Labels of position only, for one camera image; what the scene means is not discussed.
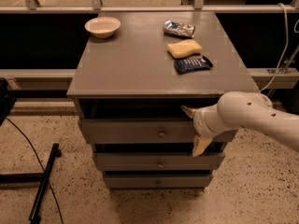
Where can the white ceramic bowl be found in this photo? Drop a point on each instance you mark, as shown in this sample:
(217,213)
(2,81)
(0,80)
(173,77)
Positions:
(103,27)

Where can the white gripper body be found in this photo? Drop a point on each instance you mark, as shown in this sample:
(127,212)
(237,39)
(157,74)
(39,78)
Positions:
(199,122)

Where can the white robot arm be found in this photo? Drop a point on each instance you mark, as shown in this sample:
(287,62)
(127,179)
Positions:
(249,110)

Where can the silver foil snack bag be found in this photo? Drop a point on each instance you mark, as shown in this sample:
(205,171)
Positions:
(179,29)

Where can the metal railing frame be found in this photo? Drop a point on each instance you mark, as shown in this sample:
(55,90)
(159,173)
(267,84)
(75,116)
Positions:
(42,41)

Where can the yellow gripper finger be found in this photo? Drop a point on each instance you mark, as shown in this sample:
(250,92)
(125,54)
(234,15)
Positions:
(200,144)
(190,112)

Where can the grey middle drawer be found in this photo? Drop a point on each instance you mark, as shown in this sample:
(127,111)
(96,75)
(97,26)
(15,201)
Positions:
(156,161)

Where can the grey bottom drawer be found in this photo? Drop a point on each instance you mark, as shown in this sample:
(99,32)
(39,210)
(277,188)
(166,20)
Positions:
(157,181)

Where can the grey top drawer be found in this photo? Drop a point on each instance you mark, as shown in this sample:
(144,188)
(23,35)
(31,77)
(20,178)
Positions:
(137,131)

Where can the grey wooden drawer cabinet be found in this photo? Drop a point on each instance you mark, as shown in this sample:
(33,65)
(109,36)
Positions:
(135,78)

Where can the black metal stand base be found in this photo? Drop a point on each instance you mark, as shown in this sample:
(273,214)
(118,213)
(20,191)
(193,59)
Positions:
(42,179)

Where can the yellow sponge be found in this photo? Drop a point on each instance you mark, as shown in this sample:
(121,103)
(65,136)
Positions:
(184,48)

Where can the grey drawer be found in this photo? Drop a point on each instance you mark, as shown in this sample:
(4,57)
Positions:
(156,161)
(157,181)
(137,131)

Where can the dark blue snack packet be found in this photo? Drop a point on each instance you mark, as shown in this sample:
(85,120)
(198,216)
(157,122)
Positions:
(184,66)

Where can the black object at left edge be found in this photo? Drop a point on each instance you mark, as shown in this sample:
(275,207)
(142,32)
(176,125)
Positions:
(6,102)

